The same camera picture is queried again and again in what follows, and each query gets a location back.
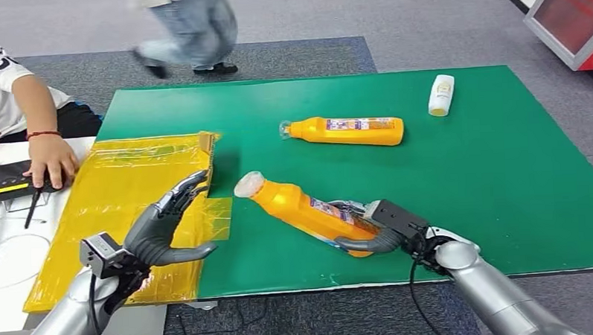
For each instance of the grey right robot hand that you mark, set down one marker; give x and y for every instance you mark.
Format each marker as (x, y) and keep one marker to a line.
(373, 246)

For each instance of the orange detergent bottle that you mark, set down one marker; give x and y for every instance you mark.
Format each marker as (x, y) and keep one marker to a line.
(354, 134)
(288, 206)

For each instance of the green table mat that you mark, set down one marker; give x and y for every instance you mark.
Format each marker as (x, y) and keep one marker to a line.
(474, 180)

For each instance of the white table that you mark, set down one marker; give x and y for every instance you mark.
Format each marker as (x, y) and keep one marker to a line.
(14, 275)

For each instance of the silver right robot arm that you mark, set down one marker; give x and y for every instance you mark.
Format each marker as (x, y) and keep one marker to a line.
(493, 297)

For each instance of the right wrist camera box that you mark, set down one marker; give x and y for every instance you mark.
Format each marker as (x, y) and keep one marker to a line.
(394, 217)

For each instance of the red and white cabinet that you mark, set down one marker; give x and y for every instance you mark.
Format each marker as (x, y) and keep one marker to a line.
(572, 18)

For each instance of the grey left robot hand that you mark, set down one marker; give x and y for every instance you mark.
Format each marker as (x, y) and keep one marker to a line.
(151, 235)

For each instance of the black router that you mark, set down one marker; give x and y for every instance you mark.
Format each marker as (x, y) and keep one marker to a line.
(6, 179)

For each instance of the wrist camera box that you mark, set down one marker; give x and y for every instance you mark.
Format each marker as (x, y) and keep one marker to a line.
(394, 217)
(99, 252)

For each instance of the yellow taped cardboard box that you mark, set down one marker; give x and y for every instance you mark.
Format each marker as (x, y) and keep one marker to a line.
(120, 192)

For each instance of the person's left hand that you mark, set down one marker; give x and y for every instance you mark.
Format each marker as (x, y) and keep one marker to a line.
(52, 160)

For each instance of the person's left forearm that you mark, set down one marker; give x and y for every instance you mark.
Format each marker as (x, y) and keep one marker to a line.
(35, 106)

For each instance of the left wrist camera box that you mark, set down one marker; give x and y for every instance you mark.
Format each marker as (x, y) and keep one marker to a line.
(99, 252)

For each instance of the small white bottle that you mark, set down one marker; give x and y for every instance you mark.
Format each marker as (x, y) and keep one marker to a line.
(441, 94)

